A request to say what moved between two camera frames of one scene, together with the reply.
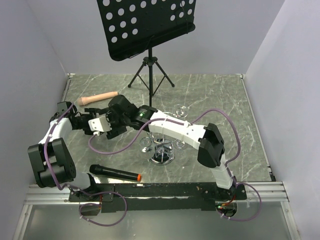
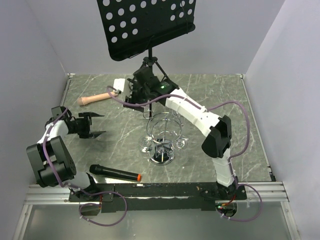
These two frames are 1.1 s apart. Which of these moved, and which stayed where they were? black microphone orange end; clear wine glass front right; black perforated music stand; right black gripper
Moved: right black gripper
Stayed: black microphone orange end; black perforated music stand; clear wine glass front right
